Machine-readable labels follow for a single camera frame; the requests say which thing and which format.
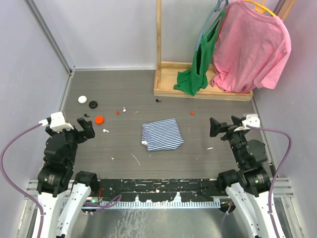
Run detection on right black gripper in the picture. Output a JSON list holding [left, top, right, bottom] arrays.
[[210, 115, 250, 166]]

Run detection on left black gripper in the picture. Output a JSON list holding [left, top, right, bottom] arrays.
[[47, 117, 95, 166]]

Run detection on white earbud charging case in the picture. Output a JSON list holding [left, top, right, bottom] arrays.
[[78, 95, 87, 104]]

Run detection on blue striped cloth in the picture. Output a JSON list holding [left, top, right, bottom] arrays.
[[141, 118, 184, 152]]

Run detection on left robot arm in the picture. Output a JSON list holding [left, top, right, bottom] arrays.
[[32, 112, 99, 238]]

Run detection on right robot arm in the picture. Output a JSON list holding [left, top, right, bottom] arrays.
[[210, 114, 285, 238]]

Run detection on orange earbud charging case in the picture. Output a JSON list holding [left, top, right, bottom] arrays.
[[95, 116, 105, 125]]

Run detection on green tank top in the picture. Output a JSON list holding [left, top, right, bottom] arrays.
[[173, 10, 226, 96]]

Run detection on wooden clothes rack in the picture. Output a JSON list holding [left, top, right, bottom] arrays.
[[154, 0, 298, 102]]

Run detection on pink t-shirt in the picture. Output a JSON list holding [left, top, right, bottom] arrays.
[[211, 0, 292, 93]]

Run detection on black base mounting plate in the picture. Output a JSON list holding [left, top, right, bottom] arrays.
[[90, 178, 229, 203]]

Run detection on blue-grey hanger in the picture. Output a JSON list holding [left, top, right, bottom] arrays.
[[195, 0, 229, 52]]

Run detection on yellow hanger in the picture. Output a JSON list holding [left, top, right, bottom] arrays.
[[244, 0, 276, 17]]

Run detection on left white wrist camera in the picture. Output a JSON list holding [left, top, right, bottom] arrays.
[[39, 111, 74, 132]]

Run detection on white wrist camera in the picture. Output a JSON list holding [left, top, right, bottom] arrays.
[[39, 111, 74, 132], [234, 114, 261, 131]]

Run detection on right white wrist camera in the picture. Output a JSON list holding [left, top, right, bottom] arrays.
[[234, 114, 261, 131]]

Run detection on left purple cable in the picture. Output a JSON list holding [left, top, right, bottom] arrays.
[[0, 123, 45, 238]]

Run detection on white cable duct strip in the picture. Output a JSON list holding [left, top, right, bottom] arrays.
[[61, 198, 221, 209]]

